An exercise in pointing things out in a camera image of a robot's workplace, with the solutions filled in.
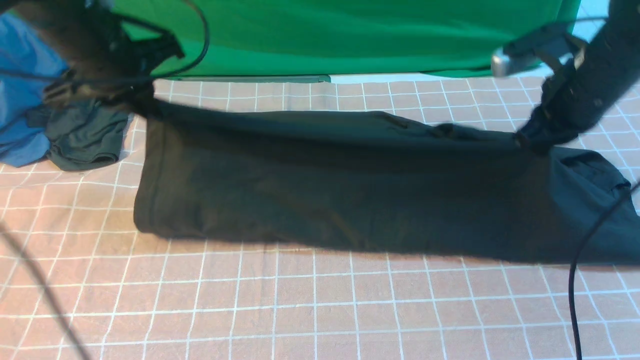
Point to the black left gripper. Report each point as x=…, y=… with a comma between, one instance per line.
x=122, y=77

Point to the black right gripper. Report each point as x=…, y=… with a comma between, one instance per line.
x=556, y=119

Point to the dark gray long-sleeved shirt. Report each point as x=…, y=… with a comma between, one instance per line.
x=367, y=182

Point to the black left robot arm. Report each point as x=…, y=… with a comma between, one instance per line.
x=79, y=30

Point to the gray right robot arm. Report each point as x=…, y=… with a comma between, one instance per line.
x=610, y=63

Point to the dark gray crumpled garment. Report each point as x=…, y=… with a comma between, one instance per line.
x=83, y=136

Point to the blue crumpled garment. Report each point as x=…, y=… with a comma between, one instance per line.
x=21, y=50

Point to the green backdrop cloth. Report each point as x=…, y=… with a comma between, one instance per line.
x=449, y=38

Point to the gray metal bar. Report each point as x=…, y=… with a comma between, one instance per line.
x=266, y=79

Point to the pink checkered tablecloth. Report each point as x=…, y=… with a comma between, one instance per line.
x=133, y=296

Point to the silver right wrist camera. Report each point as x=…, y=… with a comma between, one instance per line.
x=546, y=44

